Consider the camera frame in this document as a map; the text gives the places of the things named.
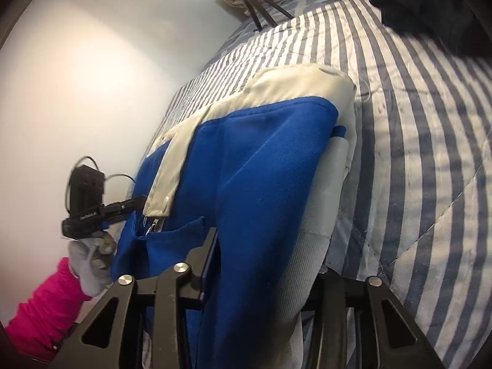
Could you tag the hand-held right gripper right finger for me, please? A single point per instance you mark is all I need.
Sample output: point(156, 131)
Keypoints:
point(330, 288)

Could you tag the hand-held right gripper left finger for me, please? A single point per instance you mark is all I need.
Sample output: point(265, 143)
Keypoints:
point(205, 261)

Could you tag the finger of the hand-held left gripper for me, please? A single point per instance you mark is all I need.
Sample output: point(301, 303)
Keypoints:
point(127, 205)

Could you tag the beige and blue work jacket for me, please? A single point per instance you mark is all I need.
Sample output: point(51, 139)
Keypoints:
point(250, 161)

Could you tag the person's left hand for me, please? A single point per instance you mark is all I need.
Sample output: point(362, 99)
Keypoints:
point(92, 269)

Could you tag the dark blue garment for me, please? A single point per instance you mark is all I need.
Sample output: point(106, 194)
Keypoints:
point(422, 7)

